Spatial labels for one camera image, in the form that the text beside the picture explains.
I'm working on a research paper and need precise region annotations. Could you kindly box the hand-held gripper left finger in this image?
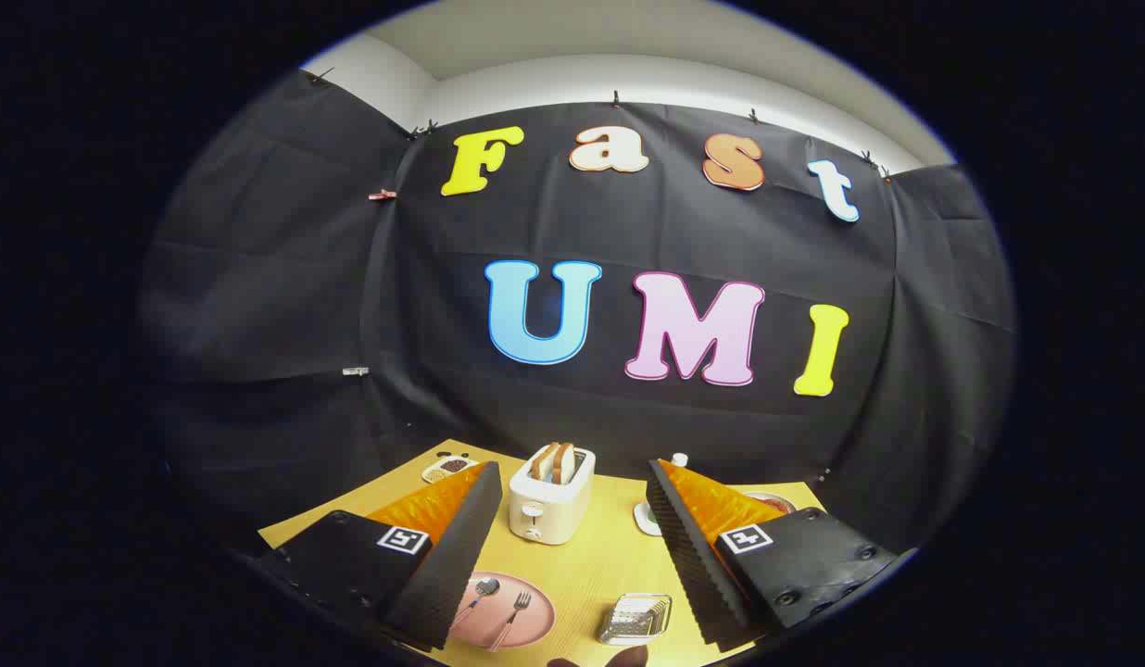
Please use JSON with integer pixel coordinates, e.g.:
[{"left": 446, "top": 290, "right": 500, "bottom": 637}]
[{"left": 258, "top": 460, "right": 504, "bottom": 652}]

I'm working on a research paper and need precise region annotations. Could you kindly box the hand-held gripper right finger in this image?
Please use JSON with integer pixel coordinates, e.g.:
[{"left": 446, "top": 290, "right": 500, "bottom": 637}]
[{"left": 646, "top": 458, "right": 900, "bottom": 653}]

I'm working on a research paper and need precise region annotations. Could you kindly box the metal spoon checkered handle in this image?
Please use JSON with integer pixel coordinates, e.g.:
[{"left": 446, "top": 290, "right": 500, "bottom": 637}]
[{"left": 454, "top": 577, "right": 501, "bottom": 629}]

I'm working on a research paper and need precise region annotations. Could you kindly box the metal fork checkered handle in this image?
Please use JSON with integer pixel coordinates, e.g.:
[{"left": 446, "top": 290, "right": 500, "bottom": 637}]
[{"left": 487, "top": 590, "right": 534, "bottom": 652}]

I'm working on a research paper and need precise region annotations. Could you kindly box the white divided condiment dish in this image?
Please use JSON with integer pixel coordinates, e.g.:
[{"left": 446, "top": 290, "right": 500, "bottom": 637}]
[{"left": 422, "top": 452, "right": 481, "bottom": 485}]

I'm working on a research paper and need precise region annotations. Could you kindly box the white toaster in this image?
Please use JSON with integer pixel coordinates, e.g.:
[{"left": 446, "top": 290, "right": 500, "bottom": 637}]
[{"left": 509, "top": 445, "right": 597, "bottom": 546}]

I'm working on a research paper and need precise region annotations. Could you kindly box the white food plate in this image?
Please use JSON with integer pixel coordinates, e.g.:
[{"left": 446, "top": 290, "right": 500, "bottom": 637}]
[{"left": 739, "top": 490, "right": 799, "bottom": 517}]

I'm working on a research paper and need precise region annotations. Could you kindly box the pink plate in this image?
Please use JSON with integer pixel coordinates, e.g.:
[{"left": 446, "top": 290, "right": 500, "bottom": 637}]
[{"left": 447, "top": 571, "right": 556, "bottom": 651}]

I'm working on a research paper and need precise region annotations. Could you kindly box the metal wire basket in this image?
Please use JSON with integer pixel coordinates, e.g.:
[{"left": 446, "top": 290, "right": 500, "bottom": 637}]
[{"left": 598, "top": 593, "right": 673, "bottom": 646}]

